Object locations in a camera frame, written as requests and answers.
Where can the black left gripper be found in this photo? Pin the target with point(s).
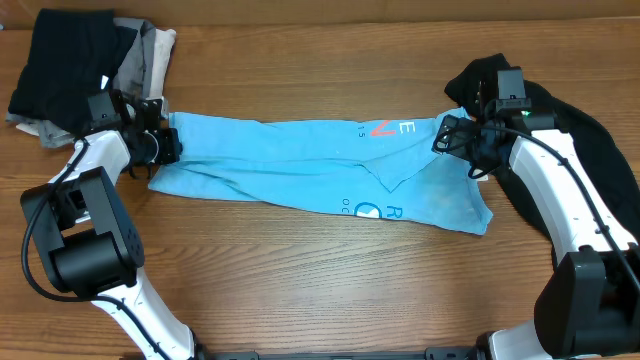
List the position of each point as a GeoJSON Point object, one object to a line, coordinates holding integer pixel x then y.
{"type": "Point", "coordinates": [174, 146]}

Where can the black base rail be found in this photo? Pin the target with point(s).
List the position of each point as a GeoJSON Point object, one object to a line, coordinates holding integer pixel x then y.
{"type": "Point", "coordinates": [431, 353]}

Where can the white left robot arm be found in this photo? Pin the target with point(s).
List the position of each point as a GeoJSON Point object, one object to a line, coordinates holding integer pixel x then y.
{"type": "Point", "coordinates": [80, 244]}

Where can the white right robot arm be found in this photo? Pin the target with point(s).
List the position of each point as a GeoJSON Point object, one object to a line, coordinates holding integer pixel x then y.
{"type": "Point", "coordinates": [590, 305]}

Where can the light blue printed t-shirt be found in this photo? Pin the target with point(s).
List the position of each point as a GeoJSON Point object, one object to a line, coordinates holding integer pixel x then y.
{"type": "Point", "coordinates": [381, 169]}

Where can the black garment on right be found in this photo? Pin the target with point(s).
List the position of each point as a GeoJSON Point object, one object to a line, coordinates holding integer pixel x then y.
{"type": "Point", "coordinates": [600, 157]}

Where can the grey folded garment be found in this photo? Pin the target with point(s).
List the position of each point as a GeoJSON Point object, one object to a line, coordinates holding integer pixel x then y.
{"type": "Point", "coordinates": [134, 77]}

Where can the black folded garment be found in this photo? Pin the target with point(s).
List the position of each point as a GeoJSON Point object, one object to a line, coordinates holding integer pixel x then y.
{"type": "Point", "coordinates": [70, 54]}

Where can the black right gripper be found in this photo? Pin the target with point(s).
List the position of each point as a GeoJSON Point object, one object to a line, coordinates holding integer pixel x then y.
{"type": "Point", "coordinates": [461, 129]}

